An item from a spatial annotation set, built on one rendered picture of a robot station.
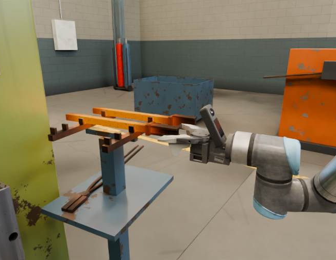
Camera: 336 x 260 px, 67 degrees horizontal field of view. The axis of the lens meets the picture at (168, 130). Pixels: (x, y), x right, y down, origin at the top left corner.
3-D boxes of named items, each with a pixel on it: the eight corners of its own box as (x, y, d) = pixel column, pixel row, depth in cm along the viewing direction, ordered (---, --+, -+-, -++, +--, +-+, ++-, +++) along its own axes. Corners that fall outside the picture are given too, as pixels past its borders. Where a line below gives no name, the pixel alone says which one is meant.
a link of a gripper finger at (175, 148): (158, 159, 71) (191, 157, 73) (158, 139, 69) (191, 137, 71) (157, 155, 74) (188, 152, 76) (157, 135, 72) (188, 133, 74)
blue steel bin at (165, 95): (212, 117, 484) (214, 79, 462) (194, 128, 417) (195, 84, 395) (158, 110, 540) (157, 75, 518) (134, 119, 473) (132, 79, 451)
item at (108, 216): (173, 179, 107) (173, 175, 106) (114, 242, 73) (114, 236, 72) (115, 165, 119) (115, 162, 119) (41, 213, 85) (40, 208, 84)
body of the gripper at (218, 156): (186, 160, 74) (228, 168, 69) (187, 132, 72) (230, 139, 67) (195, 151, 81) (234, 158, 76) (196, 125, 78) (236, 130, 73)
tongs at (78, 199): (137, 146, 137) (136, 144, 137) (144, 147, 136) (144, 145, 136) (61, 211, 83) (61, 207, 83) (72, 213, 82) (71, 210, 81)
